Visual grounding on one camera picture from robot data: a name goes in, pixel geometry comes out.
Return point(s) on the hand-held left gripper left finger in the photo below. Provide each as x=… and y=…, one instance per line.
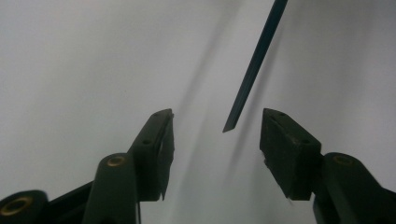
x=155, y=155

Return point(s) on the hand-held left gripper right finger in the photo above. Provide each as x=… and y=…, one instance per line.
x=289, y=155

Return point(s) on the black pen with gold tip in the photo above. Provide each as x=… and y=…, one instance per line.
x=255, y=62

